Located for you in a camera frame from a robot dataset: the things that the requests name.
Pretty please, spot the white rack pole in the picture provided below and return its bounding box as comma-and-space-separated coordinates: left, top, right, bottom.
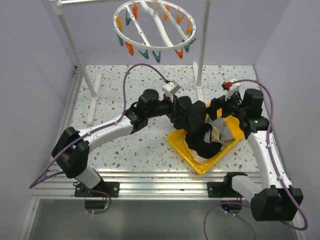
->
49, 0, 99, 100
195, 0, 211, 89

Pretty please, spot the black pinstriped underwear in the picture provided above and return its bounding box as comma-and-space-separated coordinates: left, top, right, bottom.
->
185, 100, 206, 134

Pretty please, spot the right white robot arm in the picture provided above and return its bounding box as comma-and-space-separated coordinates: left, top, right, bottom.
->
206, 88, 303, 222

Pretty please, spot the yellow plastic tray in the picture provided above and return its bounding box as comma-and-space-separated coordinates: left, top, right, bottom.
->
167, 110, 244, 175

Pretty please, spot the right white rack pole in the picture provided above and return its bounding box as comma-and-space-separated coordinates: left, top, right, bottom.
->
195, 0, 211, 89

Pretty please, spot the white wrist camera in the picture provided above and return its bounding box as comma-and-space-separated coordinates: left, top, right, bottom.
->
162, 81, 181, 98
221, 77, 241, 101

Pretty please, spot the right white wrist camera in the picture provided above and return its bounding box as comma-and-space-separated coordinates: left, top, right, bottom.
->
221, 77, 241, 101

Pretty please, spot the beige underwear navy trim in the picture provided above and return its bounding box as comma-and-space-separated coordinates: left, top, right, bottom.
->
209, 126, 222, 144

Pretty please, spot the left white rack pole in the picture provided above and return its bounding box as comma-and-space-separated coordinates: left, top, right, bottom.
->
49, 0, 99, 100

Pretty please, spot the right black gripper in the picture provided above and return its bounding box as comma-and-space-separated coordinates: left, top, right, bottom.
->
205, 88, 248, 121

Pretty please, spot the white round clip hanger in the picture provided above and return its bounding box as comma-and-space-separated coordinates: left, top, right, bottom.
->
113, 0, 197, 63

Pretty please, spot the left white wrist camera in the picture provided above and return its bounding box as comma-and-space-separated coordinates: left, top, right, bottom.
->
162, 81, 181, 98

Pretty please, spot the grey striped underwear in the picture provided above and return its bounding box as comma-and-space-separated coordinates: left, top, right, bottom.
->
205, 116, 235, 146

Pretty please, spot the aluminium rail frame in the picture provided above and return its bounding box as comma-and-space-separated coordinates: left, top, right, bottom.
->
29, 63, 301, 228

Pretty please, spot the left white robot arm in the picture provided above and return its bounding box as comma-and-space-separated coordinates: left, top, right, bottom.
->
51, 89, 192, 197

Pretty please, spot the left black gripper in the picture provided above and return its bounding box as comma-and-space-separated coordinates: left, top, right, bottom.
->
146, 92, 188, 121

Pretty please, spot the plain black underwear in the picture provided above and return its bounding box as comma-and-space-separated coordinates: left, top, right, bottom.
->
184, 123, 223, 164

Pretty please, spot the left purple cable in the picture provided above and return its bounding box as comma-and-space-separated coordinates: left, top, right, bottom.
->
28, 63, 171, 215

